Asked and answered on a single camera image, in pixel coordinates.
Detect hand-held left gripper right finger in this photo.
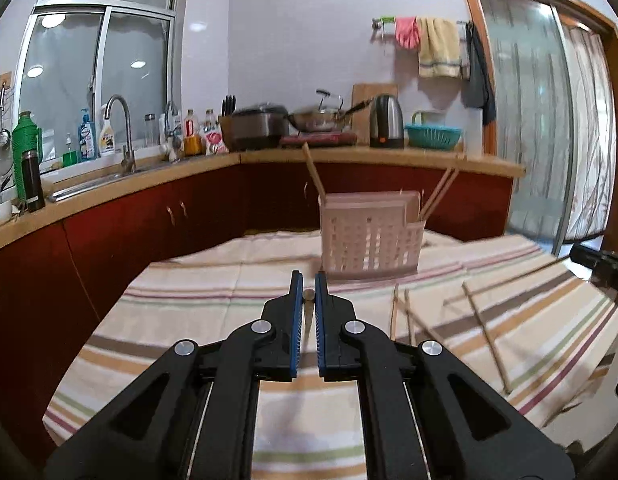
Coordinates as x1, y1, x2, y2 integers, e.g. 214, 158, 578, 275
315, 271, 574, 480

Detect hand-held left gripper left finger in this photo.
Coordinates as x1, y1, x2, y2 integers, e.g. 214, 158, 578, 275
44, 270, 304, 480

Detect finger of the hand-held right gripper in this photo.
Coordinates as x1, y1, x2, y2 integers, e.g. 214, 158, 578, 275
570, 245, 618, 268
595, 266, 618, 292

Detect pink perforated utensil holder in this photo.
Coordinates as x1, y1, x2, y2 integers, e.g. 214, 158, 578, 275
319, 191, 426, 281

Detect striped tablecloth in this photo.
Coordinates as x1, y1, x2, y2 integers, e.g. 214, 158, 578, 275
43, 232, 618, 480

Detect wood framed glass door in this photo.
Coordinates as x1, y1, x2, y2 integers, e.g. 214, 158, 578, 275
454, 0, 618, 261

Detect white plastic container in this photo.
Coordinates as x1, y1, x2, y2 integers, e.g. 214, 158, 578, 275
464, 110, 484, 157

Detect beige kitchen countertop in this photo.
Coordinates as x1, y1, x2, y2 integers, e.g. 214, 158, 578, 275
0, 146, 527, 256

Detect red induction cooker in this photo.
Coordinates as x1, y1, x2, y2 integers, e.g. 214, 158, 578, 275
280, 131, 358, 148

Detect teal plastic basket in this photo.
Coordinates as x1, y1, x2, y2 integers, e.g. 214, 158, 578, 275
405, 124, 462, 150

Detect pink and white bag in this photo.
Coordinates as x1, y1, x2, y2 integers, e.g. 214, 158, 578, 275
201, 127, 228, 156

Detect dark grey cloth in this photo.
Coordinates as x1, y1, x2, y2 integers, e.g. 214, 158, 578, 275
461, 22, 496, 127

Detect steel wok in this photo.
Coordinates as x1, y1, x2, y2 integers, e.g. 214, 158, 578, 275
288, 101, 374, 132

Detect white and green mug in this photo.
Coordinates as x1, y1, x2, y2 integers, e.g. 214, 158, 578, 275
411, 109, 447, 127

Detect knife block with knives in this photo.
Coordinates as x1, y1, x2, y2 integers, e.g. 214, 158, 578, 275
219, 95, 238, 150

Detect red label oil bottle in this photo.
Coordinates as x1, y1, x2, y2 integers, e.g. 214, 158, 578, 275
183, 109, 202, 157

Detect steel electric kettle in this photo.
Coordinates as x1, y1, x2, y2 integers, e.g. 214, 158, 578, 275
370, 94, 406, 149

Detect small steel tap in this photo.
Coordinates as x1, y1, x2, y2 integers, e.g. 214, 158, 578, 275
164, 101, 182, 161

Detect wooden cutting board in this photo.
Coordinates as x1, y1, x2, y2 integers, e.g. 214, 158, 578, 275
351, 83, 398, 133

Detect tall steel sink faucet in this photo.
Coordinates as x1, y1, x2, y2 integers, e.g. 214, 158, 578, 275
105, 94, 136, 175

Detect stainless steel sink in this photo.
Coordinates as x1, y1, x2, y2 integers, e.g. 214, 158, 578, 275
49, 157, 190, 203

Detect yellow towel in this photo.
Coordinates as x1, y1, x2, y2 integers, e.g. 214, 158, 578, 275
417, 17, 462, 79

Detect white spray cleaner bottle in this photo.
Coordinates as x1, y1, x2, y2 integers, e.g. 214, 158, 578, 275
99, 104, 117, 157

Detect blue dish soap bottle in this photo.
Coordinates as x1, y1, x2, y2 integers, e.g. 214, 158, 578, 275
79, 108, 97, 161

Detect pink rubber gloves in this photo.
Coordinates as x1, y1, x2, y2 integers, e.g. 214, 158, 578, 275
395, 16, 420, 50

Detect dark slim thermos bottle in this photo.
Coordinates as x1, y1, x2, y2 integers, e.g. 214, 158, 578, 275
21, 151, 46, 212

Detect green thermos flask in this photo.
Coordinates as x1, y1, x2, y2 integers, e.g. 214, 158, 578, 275
11, 111, 44, 201

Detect sliding glass window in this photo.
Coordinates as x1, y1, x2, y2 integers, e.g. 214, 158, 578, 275
14, 0, 182, 146

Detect steel ladle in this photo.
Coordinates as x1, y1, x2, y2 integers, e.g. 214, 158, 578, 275
0, 82, 12, 148

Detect wall towel rack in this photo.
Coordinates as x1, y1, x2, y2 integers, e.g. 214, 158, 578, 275
371, 16, 472, 41

